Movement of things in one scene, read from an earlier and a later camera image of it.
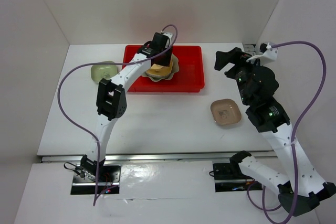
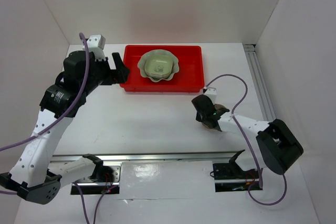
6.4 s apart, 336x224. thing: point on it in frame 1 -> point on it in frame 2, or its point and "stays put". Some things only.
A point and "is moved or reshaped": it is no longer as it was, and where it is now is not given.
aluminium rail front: [148, 156] stays put
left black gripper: [166, 62] -> [120, 74]
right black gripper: [231, 56] -> [198, 117]
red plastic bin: [190, 77] stays put
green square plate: [99, 72] is moved or reshaped
